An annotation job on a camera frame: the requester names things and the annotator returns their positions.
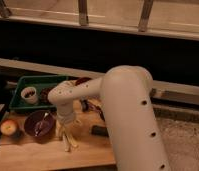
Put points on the red yellow apple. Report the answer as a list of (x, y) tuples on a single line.
[(9, 128)]

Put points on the purple bowl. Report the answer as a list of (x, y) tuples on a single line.
[(34, 118)]

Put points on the black rectangular block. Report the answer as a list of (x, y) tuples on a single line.
[(99, 130)]

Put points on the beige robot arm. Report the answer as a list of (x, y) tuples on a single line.
[(125, 98)]

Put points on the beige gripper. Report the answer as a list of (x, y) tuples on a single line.
[(66, 115)]

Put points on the small black can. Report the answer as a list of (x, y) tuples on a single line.
[(84, 104)]

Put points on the white cup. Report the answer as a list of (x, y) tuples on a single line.
[(29, 95)]

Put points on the metal spoon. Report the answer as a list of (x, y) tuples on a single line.
[(38, 126)]

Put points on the dark grapes bunch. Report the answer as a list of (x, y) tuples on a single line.
[(44, 95)]

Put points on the black handled utensil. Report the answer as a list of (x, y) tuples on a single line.
[(93, 107)]

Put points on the green plastic tray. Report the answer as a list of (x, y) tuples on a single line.
[(40, 83)]

